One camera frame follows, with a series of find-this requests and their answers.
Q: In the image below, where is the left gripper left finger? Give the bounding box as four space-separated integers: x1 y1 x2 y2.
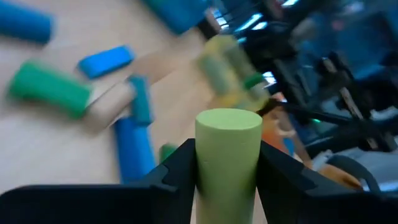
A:
0 138 197 224

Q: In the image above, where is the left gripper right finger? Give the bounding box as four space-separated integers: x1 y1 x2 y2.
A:
256 141 398 224

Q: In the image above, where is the lime green cylinder block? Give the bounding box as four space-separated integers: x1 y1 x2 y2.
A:
194 107 264 224

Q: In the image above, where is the green rectangular block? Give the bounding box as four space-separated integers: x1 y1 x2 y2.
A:
158 142 178 164
6 60 93 119

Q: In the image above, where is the blue rectangular block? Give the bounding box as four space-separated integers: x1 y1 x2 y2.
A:
113 116 158 186
76 45 136 80

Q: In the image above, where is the natural wood cylinder block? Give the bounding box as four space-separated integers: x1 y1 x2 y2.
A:
82 81 137 133

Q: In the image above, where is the teal rectangular block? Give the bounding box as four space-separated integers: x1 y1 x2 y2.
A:
127 74 155 127

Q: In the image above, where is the yellow translucent plastic bin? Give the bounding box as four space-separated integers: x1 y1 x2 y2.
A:
197 34 271 113

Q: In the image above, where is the teal plastic bin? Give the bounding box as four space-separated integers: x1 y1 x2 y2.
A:
141 0 215 35

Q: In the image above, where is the blue cylinder block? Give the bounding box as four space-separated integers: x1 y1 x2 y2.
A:
0 0 53 44

